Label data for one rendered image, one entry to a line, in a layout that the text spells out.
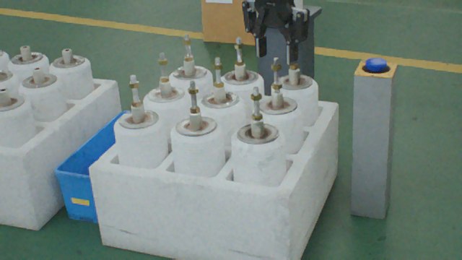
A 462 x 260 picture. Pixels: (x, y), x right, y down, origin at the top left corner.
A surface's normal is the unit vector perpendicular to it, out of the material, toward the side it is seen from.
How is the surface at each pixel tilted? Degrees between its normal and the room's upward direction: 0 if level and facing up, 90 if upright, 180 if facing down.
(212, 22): 89
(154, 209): 90
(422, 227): 0
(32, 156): 90
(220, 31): 89
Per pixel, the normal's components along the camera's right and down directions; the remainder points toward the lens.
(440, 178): -0.05, -0.90
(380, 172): -0.34, 0.43
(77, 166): 0.94, 0.07
